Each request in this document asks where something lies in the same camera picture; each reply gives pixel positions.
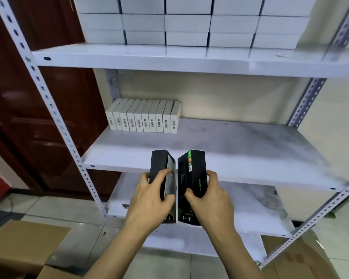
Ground tidy row of white boxes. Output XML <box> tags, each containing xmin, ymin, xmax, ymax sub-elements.
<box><xmin>73</xmin><ymin>0</ymin><xmax>318</xmax><ymax>49</ymax></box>

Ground white metal shelving rack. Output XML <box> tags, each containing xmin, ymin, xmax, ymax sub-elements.
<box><xmin>0</xmin><ymin>0</ymin><xmax>349</xmax><ymax>271</ymax></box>

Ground dark wooden door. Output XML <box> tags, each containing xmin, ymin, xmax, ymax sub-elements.
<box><xmin>0</xmin><ymin>0</ymin><xmax>122</xmax><ymax>198</ymax></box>

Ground row of slim white boxes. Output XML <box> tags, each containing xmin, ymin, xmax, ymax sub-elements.
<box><xmin>106</xmin><ymin>98</ymin><xmax>182</xmax><ymax>135</ymax></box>

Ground person's left forearm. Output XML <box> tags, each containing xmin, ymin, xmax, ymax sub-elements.
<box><xmin>84</xmin><ymin>226</ymin><xmax>157</xmax><ymax>279</ymax></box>

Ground slim black green-label box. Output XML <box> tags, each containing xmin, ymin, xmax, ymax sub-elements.
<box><xmin>177</xmin><ymin>150</ymin><xmax>208</xmax><ymax>226</ymax></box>
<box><xmin>150</xmin><ymin>150</ymin><xmax>179</xmax><ymax>224</ymax></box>

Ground small printed brown carton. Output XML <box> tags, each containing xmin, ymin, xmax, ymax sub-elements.
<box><xmin>0</xmin><ymin>219</ymin><xmax>83</xmax><ymax>279</ymax></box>

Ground person's left hand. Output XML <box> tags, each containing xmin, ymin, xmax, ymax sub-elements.
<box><xmin>125</xmin><ymin>169</ymin><xmax>177</xmax><ymax>237</ymax></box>

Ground person's right hand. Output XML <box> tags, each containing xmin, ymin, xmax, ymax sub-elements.
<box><xmin>184</xmin><ymin>170</ymin><xmax>237</xmax><ymax>237</ymax></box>

